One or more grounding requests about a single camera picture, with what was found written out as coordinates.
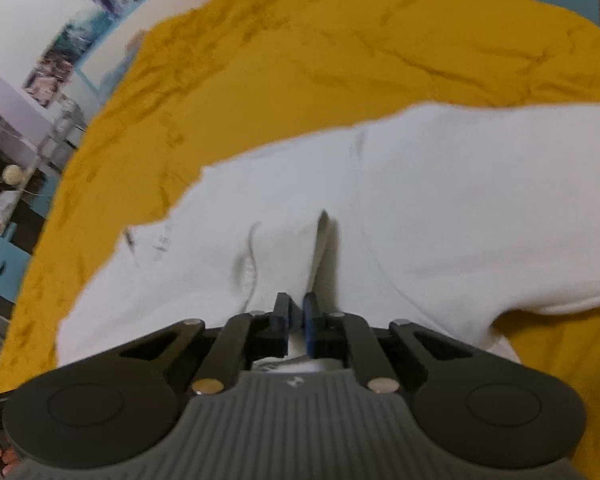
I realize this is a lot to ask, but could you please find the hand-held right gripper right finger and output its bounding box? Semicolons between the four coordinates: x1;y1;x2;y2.
302;292;487;395

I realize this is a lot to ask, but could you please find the metal storage rack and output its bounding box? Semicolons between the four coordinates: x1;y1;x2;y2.
0;94;88;256

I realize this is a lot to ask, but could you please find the blue cabinet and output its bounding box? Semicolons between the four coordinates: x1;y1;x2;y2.
0;230;33;306

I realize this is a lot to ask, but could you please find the row of wall posters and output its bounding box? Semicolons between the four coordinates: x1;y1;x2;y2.
24;0;167;107

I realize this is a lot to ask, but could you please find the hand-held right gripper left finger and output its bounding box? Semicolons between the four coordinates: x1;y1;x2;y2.
119;292;301;396

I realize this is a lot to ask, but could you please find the yellow blanket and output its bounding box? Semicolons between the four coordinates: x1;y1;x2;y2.
0;0;600;480

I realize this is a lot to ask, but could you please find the white garment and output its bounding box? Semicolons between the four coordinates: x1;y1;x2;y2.
56;102;600;376

